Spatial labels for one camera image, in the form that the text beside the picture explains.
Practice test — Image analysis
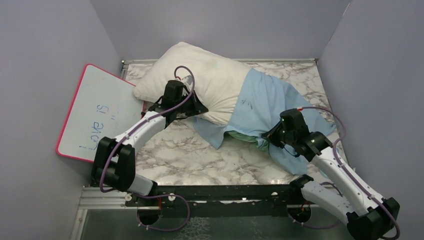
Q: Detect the pink framed whiteboard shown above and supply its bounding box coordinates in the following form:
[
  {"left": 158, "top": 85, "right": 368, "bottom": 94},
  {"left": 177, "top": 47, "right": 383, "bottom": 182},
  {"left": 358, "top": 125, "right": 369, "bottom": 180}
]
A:
[{"left": 56, "top": 64, "right": 144, "bottom": 162}]

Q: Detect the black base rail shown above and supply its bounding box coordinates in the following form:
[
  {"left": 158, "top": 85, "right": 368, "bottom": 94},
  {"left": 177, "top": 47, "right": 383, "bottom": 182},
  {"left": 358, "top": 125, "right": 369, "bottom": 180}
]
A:
[{"left": 125, "top": 184, "right": 314, "bottom": 222}]

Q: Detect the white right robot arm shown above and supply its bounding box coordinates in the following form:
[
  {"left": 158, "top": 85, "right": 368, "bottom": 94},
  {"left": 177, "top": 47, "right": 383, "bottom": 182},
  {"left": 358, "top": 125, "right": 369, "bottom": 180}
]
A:
[{"left": 261, "top": 107, "right": 401, "bottom": 240}]

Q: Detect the light blue pillowcase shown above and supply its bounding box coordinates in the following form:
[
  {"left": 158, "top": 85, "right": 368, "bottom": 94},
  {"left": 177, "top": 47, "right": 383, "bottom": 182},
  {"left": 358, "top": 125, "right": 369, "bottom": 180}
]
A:
[{"left": 192, "top": 67, "right": 337, "bottom": 176}]

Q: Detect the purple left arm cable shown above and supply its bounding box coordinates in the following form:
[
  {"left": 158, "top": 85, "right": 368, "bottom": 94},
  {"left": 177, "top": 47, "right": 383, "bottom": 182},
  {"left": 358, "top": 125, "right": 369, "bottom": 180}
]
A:
[{"left": 98, "top": 65, "right": 196, "bottom": 194}]

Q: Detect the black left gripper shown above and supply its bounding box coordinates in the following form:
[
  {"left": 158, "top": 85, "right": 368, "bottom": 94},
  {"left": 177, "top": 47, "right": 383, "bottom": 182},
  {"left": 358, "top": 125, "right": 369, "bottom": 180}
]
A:
[{"left": 174, "top": 89, "right": 207, "bottom": 117}]

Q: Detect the white pillow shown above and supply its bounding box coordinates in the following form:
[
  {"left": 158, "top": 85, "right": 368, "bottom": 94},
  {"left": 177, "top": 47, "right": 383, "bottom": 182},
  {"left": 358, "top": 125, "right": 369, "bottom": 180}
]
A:
[{"left": 126, "top": 42, "right": 251, "bottom": 125}]

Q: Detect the green patterned cloth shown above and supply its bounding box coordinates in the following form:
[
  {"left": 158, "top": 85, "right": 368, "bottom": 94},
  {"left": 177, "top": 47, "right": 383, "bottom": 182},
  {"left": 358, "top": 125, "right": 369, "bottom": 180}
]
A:
[{"left": 226, "top": 130, "right": 269, "bottom": 153}]

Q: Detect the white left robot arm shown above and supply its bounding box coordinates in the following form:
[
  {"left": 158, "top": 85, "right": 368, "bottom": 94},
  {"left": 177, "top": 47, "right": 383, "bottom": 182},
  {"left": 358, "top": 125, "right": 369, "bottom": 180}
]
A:
[{"left": 91, "top": 75, "right": 208, "bottom": 206}]

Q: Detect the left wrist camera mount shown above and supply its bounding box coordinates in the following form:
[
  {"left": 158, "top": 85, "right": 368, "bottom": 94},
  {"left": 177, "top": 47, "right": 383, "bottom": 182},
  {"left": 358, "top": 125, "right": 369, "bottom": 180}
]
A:
[{"left": 180, "top": 75, "right": 194, "bottom": 93}]

